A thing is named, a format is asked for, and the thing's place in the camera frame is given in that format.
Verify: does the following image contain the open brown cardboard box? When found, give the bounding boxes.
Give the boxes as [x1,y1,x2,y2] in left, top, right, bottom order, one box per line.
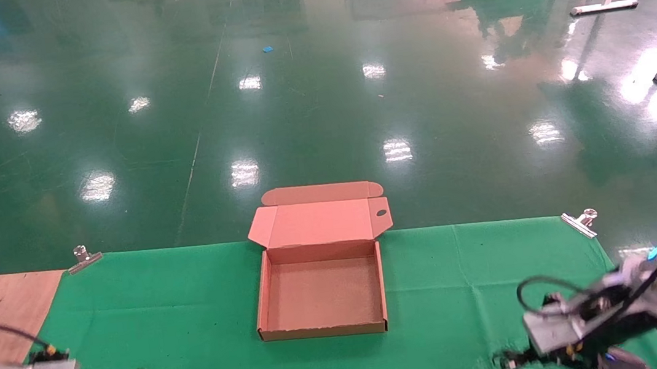
[242,176,406,346]

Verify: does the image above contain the green tablecloth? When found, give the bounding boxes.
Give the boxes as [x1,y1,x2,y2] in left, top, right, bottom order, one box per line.
[0,191,657,369]

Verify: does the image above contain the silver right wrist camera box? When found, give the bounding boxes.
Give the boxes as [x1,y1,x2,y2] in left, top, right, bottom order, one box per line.
[521,286,616,357]

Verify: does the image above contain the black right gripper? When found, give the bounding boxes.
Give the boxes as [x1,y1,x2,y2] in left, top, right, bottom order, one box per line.
[494,322,652,369]

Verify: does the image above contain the silver binder clip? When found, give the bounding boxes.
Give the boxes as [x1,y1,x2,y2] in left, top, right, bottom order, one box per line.
[65,243,106,276]
[560,208,601,242]

